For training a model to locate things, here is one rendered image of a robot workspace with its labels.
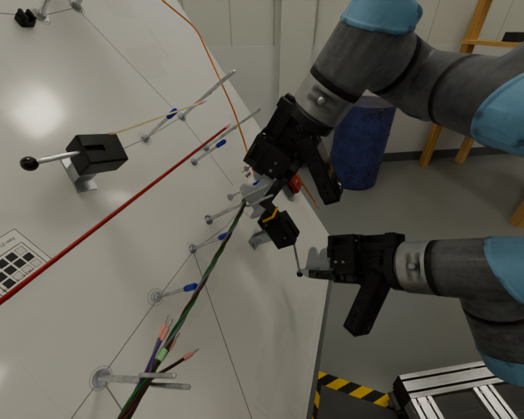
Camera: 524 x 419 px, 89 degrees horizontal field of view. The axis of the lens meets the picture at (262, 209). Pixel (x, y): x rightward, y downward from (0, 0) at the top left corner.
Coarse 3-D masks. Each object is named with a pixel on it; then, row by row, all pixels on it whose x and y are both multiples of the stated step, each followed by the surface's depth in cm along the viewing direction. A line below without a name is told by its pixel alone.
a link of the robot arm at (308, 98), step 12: (312, 84) 33; (300, 96) 35; (312, 96) 34; (324, 96) 33; (336, 96) 33; (300, 108) 36; (312, 108) 34; (324, 108) 34; (336, 108) 34; (348, 108) 34; (312, 120) 35; (324, 120) 35; (336, 120) 35
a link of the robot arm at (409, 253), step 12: (420, 240) 38; (396, 252) 38; (408, 252) 36; (420, 252) 35; (396, 264) 37; (408, 264) 35; (420, 264) 35; (396, 276) 38; (408, 276) 36; (420, 276) 35; (408, 288) 37; (420, 288) 35
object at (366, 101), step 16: (368, 96) 274; (352, 112) 245; (368, 112) 238; (384, 112) 239; (336, 128) 271; (352, 128) 252; (368, 128) 246; (384, 128) 249; (336, 144) 274; (352, 144) 259; (368, 144) 254; (384, 144) 262; (336, 160) 280; (352, 160) 267; (368, 160) 265; (352, 176) 276; (368, 176) 276
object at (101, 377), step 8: (104, 368) 28; (96, 376) 27; (104, 376) 27; (112, 376) 26; (120, 376) 25; (128, 376) 24; (136, 376) 24; (144, 376) 22; (152, 376) 21; (160, 376) 20; (168, 376) 20; (176, 376) 20; (96, 384) 27; (104, 384) 28; (152, 384) 23; (160, 384) 22; (168, 384) 21; (176, 384) 21; (184, 384) 20
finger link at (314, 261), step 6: (312, 252) 52; (318, 252) 51; (312, 258) 52; (318, 258) 50; (306, 264) 53; (312, 264) 51; (318, 264) 50; (324, 264) 49; (300, 270) 55; (306, 270) 52; (306, 276) 52
